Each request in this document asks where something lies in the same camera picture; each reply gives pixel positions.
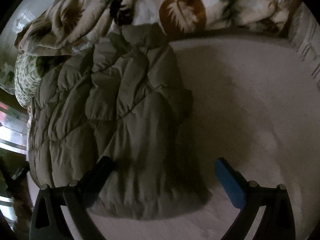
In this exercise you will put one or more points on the leaf print blanket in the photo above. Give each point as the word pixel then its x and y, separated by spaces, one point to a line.
pixel 69 26

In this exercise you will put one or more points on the pale pink bed sheet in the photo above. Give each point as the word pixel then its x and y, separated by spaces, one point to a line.
pixel 255 105

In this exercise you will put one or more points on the striped patterned cushion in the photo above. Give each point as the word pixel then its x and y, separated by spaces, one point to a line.
pixel 304 35

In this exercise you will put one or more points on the leaf print pillow behind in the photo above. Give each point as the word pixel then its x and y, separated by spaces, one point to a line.
pixel 8 78

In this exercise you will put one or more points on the window with bright panes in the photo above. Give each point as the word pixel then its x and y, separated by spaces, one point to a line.
pixel 13 152

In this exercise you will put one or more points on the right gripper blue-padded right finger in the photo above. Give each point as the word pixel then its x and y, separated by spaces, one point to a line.
pixel 247 196

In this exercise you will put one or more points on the olive grey puffer jacket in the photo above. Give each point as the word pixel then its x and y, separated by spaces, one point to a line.
pixel 122 98

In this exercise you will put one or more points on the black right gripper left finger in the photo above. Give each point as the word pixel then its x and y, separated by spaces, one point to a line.
pixel 80 195

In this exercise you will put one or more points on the green white checkered pillow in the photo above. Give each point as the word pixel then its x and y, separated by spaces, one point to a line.
pixel 28 76

